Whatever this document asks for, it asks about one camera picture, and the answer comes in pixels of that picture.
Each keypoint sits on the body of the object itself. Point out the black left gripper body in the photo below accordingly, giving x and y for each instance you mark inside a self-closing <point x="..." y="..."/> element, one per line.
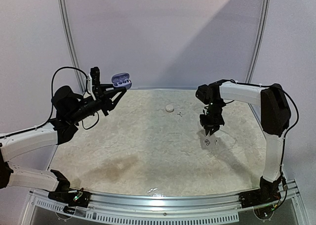
<point x="103" y="105"/>

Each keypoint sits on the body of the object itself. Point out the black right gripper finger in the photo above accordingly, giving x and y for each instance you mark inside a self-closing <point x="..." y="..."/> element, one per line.
<point x="213" y="130"/>
<point x="206" y="129"/>

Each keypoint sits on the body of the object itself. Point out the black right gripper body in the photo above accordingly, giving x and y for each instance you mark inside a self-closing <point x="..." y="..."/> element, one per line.
<point x="212" y="121"/>

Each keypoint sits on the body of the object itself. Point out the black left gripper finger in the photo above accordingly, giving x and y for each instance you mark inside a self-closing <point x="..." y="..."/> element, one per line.
<point x="116" y="95"/>
<point x="107" y="87"/>

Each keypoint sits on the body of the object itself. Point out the blue earbud charging case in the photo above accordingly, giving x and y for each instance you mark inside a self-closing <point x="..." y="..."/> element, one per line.
<point x="117" y="80"/>

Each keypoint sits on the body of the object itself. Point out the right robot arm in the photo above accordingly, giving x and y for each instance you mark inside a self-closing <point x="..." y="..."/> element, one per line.
<point x="274" y="109"/>

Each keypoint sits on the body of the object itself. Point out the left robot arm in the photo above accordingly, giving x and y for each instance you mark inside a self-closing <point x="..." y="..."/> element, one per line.
<point x="71" y="108"/>

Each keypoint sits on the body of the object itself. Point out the white round case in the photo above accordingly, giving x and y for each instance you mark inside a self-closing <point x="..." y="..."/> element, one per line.
<point x="169" y="108"/>

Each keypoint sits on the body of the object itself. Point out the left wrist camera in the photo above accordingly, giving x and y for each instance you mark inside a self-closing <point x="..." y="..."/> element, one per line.
<point x="93" y="81"/>

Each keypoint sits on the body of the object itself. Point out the left aluminium corner post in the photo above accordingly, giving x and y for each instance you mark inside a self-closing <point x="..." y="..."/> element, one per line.
<point x="68" y="33"/>

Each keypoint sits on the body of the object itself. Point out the aluminium corner post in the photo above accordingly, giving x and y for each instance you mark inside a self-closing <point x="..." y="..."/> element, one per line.
<point x="68" y="33"/>
<point x="258" y="41"/>

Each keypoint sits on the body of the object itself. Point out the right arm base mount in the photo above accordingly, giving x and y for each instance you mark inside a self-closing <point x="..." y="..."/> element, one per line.
<point x="268" y="192"/>

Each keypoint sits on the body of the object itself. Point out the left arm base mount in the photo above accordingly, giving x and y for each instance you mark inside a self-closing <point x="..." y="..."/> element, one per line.
<point x="72" y="197"/>

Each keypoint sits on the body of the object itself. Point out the aluminium front rail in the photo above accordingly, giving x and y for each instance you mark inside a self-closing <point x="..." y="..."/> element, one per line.
<point x="115" y="209"/>

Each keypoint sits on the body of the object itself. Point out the right aluminium corner post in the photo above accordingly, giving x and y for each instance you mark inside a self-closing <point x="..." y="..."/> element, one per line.
<point x="258" y="41"/>

